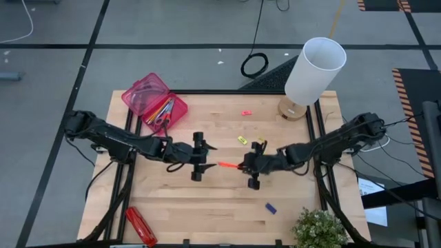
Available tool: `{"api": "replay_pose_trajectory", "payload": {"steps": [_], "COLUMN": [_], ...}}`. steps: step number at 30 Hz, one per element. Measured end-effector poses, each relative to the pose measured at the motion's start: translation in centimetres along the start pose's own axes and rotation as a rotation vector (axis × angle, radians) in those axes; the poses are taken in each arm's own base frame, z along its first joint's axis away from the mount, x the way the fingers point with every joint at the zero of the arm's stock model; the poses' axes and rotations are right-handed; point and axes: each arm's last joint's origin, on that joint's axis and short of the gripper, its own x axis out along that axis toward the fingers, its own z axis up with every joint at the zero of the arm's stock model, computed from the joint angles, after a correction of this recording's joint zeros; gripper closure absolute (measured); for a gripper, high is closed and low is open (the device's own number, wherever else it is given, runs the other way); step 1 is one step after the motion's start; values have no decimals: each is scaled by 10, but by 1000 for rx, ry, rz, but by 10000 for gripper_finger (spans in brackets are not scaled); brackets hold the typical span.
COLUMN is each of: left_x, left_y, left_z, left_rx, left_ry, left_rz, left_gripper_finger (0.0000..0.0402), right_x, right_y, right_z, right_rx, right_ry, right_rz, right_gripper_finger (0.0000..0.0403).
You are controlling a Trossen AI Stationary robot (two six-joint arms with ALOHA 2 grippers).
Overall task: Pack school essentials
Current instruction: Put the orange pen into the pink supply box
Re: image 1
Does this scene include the hazard striped black mat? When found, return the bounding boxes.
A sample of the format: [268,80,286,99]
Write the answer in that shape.
[391,68,441,179]
[357,0,441,13]

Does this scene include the red stapler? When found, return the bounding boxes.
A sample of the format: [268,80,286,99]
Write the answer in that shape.
[125,206,158,248]

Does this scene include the grey metal foot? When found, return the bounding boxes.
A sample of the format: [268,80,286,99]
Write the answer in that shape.
[0,71,23,82]

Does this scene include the coiled black cable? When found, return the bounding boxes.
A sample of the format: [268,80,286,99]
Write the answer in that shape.
[240,0,269,79]

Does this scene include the pink transparent pencil case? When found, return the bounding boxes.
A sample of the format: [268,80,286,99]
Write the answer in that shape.
[121,72,189,137]

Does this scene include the white paper sheet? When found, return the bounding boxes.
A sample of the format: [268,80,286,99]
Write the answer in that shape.
[358,177,389,227]

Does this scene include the black metal beam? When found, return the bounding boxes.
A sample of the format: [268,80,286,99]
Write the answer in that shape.
[361,178,438,209]

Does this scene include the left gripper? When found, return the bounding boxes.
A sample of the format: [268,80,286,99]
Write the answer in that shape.
[161,132,218,183]

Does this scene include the black floor mat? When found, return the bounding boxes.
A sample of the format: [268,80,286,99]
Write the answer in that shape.
[238,54,300,92]

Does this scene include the black power cable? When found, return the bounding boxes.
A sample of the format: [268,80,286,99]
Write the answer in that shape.
[85,158,116,203]

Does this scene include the small potted plant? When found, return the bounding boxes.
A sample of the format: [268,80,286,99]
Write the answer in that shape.
[291,207,349,248]

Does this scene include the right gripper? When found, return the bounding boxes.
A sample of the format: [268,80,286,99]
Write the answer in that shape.
[237,141,290,190]

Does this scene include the white shade table lamp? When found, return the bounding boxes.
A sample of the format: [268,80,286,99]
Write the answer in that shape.
[277,37,347,121]

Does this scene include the white floor cable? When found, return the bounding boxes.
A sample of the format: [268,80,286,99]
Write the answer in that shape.
[0,0,34,44]

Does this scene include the grey metal post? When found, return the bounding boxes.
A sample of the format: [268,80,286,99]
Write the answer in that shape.
[422,101,441,248]

